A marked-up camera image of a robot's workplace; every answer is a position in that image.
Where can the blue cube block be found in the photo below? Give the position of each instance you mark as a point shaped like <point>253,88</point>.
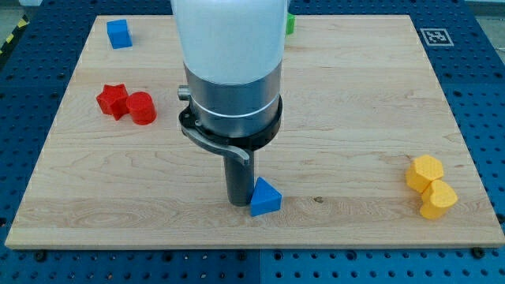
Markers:
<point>118,33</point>

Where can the red cylinder block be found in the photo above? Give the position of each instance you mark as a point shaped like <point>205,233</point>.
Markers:
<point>141,108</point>

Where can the blue triangular prism block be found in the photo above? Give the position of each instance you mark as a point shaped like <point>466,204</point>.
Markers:
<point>265,199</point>

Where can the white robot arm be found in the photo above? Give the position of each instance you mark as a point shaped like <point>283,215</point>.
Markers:
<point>232,53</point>

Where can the wooden board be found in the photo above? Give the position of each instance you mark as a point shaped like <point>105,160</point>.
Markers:
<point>360,103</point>

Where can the yellow hexagon block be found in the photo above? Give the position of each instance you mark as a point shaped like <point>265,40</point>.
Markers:
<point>422,172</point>

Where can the yellow black hazard tape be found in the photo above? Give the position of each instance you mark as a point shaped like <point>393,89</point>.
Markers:
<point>14,37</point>

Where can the white fiducial marker tag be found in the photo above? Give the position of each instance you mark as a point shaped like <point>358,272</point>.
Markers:
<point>436,37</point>

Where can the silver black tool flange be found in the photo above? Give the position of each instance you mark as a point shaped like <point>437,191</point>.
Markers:
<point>231,120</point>

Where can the red star block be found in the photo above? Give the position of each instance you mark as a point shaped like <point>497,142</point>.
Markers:
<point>112,100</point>

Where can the green block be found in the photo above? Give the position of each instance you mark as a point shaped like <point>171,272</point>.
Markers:
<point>290,24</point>

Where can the yellow heart block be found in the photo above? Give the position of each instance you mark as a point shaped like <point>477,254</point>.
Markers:
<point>437,200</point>

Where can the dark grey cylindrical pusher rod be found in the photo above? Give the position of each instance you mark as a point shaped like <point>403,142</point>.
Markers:
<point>240,180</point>

